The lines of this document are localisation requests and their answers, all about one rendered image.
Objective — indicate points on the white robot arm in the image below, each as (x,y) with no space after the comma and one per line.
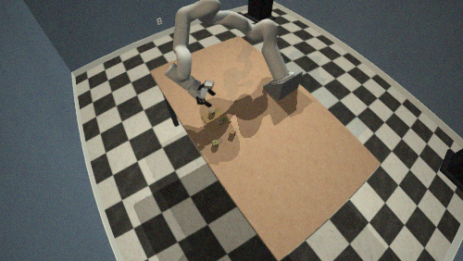
(200,10)

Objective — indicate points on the tan mat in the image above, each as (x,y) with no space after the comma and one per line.
(211,121)

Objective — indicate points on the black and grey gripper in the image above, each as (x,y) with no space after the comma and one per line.
(193,91)

